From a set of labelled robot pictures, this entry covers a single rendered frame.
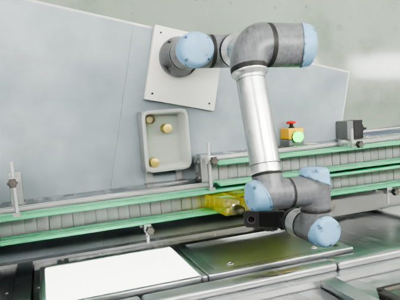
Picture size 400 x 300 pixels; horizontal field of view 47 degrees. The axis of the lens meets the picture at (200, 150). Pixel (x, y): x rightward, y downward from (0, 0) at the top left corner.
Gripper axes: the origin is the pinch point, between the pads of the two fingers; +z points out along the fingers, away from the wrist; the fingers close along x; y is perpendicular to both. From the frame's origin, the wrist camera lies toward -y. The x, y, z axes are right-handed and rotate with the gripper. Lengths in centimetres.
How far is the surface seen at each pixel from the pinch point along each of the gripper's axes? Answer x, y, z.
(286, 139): 19, 34, 37
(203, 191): 3.7, -8.6, 22.3
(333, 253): -12.8, 17.9, -14.5
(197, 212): -3.8, -11.0, 23.1
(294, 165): 8.9, 32.5, 29.1
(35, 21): 65, -60, 44
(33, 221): -2, -65, 31
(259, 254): -13.1, -0.8, -3.7
